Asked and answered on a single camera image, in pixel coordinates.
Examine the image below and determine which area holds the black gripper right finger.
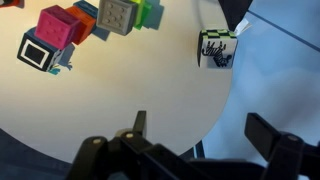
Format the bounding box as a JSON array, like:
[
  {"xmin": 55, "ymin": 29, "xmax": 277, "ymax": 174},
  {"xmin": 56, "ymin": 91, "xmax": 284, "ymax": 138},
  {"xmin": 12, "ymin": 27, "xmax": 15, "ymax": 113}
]
[{"xmin": 244, "ymin": 113, "xmax": 281, "ymax": 161}]

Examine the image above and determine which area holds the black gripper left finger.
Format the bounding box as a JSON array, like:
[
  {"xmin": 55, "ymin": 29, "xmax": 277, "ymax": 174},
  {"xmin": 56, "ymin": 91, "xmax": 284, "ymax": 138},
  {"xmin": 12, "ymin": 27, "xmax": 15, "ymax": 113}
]
[{"xmin": 133, "ymin": 111, "xmax": 147, "ymax": 137}]

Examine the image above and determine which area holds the pink plastic block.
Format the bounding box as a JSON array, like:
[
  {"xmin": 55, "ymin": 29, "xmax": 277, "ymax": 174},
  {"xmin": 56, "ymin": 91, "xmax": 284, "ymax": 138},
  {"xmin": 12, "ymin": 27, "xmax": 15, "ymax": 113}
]
[{"xmin": 35, "ymin": 5, "xmax": 80, "ymax": 49}]

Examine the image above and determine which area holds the grey studded plastic block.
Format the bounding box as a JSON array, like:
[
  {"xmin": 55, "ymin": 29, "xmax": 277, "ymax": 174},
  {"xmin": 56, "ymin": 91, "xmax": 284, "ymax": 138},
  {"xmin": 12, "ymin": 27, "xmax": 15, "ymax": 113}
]
[{"xmin": 96, "ymin": 0, "xmax": 138, "ymax": 36}]

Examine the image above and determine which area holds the orange plastic block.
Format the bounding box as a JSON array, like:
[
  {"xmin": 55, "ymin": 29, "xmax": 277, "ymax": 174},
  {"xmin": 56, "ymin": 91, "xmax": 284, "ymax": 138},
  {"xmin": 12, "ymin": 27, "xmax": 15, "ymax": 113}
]
[{"xmin": 66, "ymin": 5, "xmax": 96, "ymax": 45}]

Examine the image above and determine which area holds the green plastic block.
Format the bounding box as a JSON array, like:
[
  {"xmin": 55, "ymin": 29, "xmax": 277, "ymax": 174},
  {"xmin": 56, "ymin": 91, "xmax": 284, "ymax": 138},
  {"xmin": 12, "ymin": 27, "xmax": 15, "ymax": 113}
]
[{"xmin": 130, "ymin": 0, "xmax": 152, "ymax": 30}]

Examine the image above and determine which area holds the blue plastic block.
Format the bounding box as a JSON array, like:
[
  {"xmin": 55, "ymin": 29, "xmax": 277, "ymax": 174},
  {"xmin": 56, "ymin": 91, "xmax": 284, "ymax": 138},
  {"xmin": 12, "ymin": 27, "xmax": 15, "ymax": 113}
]
[{"xmin": 74, "ymin": 0, "xmax": 98, "ymax": 18}]

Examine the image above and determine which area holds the zebra soft fabric cube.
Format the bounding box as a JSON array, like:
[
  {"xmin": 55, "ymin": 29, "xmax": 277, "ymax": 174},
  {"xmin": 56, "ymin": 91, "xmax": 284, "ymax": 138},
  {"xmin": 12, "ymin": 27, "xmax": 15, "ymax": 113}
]
[{"xmin": 197, "ymin": 29, "xmax": 238, "ymax": 69}]

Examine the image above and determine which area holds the blue number soft cube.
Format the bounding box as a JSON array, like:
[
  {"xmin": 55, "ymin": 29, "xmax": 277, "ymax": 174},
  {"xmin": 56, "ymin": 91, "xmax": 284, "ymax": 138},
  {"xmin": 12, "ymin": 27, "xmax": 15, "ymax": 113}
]
[{"xmin": 17, "ymin": 27, "xmax": 64, "ymax": 72}]

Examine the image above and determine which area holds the house picture soft cube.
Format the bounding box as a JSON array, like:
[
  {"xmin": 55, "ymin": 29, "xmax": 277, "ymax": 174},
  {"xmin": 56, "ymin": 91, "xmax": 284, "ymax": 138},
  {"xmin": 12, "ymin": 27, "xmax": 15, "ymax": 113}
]
[{"xmin": 0, "ymin": 0, "xmax": 20, "ymax": 8}]

